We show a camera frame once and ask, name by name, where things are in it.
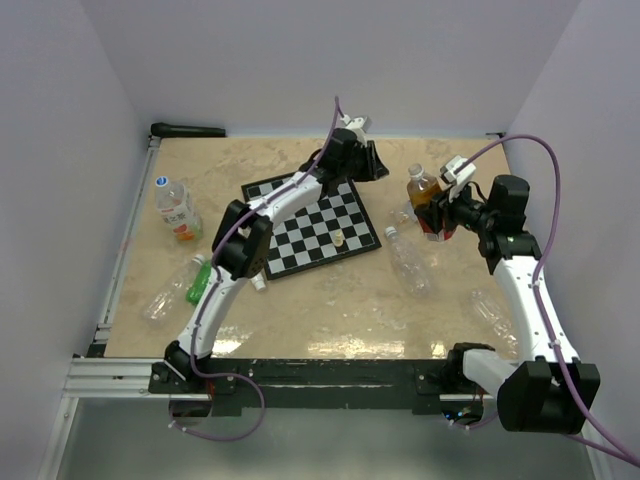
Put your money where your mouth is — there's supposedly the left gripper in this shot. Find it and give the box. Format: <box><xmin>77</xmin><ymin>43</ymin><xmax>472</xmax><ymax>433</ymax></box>
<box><xmin>338</xmin><ymin>140</ymin><xmax>388</xmax><ymax>182</ymax></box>

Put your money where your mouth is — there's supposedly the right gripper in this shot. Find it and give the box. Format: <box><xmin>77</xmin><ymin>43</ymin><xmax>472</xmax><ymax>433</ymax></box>
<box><xmin>416</xmin><ymin>179</ymin><xmax>496</xmax><ymax>235</ymax></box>

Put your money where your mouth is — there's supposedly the amber drink bottle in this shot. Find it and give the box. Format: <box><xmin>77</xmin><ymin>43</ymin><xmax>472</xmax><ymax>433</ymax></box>
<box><xmin>407</xmin><ymin>164</ymin><xmax>454</xmax><ymax>240</ymax></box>

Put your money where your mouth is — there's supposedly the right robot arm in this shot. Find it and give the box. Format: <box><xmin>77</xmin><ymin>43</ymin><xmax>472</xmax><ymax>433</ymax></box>
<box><xmin>415</xmin><ymin>174</ymin><xmax>600</xmax><ymax>435</ymax></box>

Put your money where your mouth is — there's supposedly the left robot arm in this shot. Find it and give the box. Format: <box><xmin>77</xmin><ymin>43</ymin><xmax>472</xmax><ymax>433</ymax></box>
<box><xmin>158</xmin><ymin>128</ymin><xmax>389</xmax><ymax>392</ymax></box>

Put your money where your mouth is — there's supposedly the pepsi label bottle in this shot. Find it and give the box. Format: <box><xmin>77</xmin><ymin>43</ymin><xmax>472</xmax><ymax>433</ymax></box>
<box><xmin>389</xmin><ymin>201</ymin><xmax>417</xmax><ymax>230</ymax></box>

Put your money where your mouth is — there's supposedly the clear empty bottle centre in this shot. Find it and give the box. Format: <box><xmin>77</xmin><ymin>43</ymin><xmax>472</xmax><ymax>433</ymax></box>
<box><xmin>384</xmin><ymin>226</ymin><xmax>432</xmax><ymax>298</ymax></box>

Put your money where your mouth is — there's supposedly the clear crushed bottle right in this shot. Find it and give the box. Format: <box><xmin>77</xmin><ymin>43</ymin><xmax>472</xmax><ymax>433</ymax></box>
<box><xmin>461</xmin><ymin>289</ymin><xmax>519</xmax><ymax>357</ymax></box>

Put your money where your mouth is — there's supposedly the white tube bottle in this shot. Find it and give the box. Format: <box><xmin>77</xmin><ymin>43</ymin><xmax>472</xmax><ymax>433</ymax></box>
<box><xmin>251</xmin><ymin>273</ymin><xmax>266</xmax><ymax>292</ymax></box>

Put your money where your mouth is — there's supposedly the blue cap tea bottle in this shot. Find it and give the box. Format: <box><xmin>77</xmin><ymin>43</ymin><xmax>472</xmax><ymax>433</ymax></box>
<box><xmin>154</xmin><ymin>176</ymin><xmax>203</xmax><ymax>242</ymax></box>

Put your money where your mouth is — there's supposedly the green plastic bottle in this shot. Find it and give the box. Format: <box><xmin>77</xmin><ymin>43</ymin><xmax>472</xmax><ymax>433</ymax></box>
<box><xmin>186</xmin><ymin>260</ymin><xmax>212</xmax><ymax>306</ymax></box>

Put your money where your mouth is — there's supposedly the clear bottle left front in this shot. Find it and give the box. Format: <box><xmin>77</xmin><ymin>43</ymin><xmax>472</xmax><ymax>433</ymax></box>
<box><xmin>141</xmin><ymin>254</ymin><xmax>206</xmax><ymax>326</ymax></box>

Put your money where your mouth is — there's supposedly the black white chessboard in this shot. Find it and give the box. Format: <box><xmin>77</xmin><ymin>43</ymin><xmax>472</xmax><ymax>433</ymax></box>
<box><xmin>265</xmin><ymin>180</ymin><xmax>381</xmax><ymax>280</ymax></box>

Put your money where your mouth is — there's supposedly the black handle tool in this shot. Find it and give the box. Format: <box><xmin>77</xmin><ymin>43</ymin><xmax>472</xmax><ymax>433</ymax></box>
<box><xmin>150</xmin><ymin>122</ymin><xmax>227</xmax><ymax>139</ymax></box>

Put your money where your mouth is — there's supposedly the black base frame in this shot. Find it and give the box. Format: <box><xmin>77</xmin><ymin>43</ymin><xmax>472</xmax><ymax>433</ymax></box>
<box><xmin>149</xmin><ymin>358</ymin><xmax>490</xmax><ymax>417</ymax></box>

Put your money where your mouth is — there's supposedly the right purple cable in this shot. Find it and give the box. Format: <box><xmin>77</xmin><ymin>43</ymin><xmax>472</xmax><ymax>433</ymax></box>
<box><xmin>449</xmin><ymin>133</ymin><xmax>640</xmax><ymax>464</ymax></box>

